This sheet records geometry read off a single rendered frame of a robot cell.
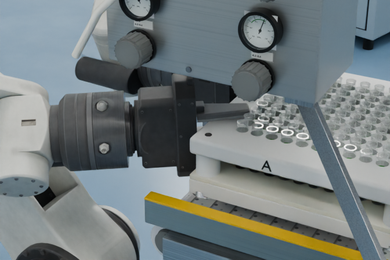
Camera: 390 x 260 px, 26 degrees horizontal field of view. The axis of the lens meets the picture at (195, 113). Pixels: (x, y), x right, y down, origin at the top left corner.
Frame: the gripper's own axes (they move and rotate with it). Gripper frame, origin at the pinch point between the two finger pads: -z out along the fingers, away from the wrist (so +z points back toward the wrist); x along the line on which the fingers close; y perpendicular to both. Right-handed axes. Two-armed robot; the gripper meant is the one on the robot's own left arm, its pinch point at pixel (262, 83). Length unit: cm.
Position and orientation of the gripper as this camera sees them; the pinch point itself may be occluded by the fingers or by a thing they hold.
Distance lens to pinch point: 106.4
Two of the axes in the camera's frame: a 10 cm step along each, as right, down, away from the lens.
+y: -5.9, 3.7, -7.2
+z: -8.1, -2.2, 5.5
